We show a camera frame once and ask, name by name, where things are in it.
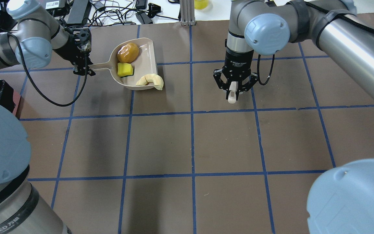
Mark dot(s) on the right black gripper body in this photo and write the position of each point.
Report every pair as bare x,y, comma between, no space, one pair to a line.
237,60

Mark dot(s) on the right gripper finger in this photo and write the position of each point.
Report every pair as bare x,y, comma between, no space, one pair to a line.
224,85
247,84

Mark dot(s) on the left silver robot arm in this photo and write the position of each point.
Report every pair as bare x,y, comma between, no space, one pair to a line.
22,208

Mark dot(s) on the yellow sponge piece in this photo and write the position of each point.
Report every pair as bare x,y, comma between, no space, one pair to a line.
124,69

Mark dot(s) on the pale melon rind slice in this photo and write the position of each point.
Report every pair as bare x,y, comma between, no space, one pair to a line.
156,80

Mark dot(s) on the brown potato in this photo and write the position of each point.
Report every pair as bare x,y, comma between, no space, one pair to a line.
128,53

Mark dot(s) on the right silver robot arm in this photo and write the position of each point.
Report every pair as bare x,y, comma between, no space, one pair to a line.
341,200

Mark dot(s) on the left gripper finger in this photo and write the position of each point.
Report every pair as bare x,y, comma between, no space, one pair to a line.
89,71
79,69

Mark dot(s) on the beige plastic dustpan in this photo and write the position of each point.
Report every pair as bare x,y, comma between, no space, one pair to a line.
143,65

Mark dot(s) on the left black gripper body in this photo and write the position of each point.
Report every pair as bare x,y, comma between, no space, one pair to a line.
74,53

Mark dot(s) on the beige hand brush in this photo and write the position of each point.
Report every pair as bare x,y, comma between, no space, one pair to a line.
232,93

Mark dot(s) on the aluminium frame post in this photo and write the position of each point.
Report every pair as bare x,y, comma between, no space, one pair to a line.
187,13

